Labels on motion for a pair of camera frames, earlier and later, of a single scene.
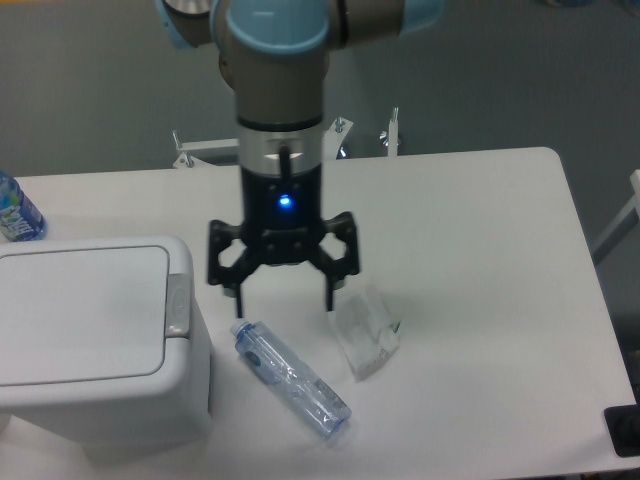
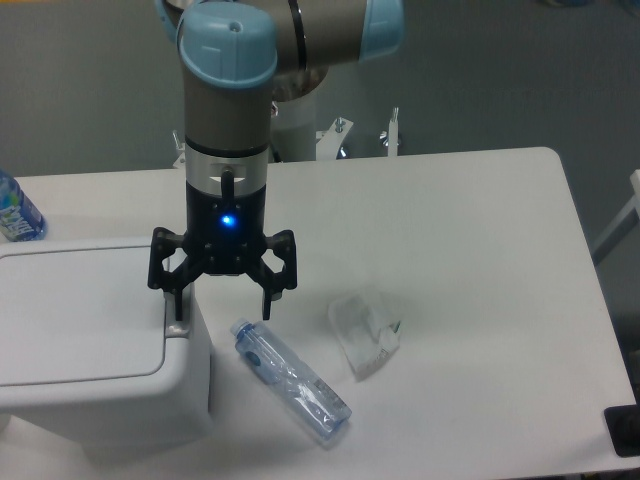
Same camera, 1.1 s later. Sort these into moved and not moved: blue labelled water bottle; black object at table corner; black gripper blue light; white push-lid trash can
Moved: black gripper blue light
Not moved: blue labelled water bottle; white push-lid trash can; black object at table corner
